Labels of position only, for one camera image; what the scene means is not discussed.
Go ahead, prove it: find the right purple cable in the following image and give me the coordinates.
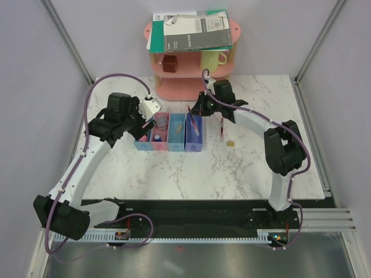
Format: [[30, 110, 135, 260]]
[[202, 68, 311, 250]]

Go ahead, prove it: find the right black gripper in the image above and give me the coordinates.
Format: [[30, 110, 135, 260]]
[[190, 91, 223, 116]]

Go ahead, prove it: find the light blue bin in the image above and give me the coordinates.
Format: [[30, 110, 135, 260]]
[[168, 113, 186, 152], [134, 130, 153, 151]]

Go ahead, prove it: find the stack of manuals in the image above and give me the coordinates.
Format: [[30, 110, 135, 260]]
[[147, 10, 232, 53]]

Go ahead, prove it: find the purple cable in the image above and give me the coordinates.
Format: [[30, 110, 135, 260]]
[[45, 74, 153, 263], [202, 68, 311, 250]]

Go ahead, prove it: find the pink cap glue stick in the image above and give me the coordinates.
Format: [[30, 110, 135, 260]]
[[139, 135, 148, 142]]

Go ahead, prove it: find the pink bin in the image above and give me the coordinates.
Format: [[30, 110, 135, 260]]
[[150, 112, 169, 151]]

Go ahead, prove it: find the yellow mug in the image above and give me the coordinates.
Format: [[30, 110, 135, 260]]
[[200, 51, 227, 73]]

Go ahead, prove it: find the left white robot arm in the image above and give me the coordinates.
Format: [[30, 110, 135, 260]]
[[33, 93, 162, 240]]

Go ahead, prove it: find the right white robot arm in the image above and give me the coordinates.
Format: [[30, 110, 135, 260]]
[[191, 78, 311, 228]]

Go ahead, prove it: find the pink wooden shelf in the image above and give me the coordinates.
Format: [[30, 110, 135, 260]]
[[150, 19, 241, 101]]

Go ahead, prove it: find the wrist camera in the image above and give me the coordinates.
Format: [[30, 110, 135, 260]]
[[139, 98, 162, 120], [204, 76, 216, 95]]

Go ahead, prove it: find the red pen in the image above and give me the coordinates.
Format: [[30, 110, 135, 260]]
[[187, 105, 202, 137], [220, 117, 224, 142]]

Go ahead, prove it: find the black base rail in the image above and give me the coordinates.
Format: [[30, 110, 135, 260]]
[[59, 198, 299, 244]]

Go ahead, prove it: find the light blue cable duct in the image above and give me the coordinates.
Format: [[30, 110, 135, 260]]
[[53, 228, 288, 243]]

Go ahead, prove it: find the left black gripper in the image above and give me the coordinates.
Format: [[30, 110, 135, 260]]
[[121, 97, 157, 141]]

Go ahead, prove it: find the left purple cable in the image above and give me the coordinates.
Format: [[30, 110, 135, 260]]
[[45, 74, 153, 263]]

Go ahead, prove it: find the purple blue bin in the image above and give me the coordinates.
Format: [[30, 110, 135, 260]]
[[185, 114, 203, 152]]

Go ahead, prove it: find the blue glue stick grey cap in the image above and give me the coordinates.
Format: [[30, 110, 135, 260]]
[[154, 134, 162, 142]]

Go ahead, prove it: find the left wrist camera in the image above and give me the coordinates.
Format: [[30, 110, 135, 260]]
[[139, 98, 162, 120]]

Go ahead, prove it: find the clear purple round container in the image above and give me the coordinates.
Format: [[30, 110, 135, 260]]
[[155, 115, 168, 131]]

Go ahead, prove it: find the brown cube box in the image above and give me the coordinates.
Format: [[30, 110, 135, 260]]
[[161, 55, 178, 73]]

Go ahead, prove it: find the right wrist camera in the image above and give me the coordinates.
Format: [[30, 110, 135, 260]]
[[204, 76, 216, 95]]

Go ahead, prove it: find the beige eraser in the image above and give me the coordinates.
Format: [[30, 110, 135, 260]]
[[175, 124, 183, 134]]

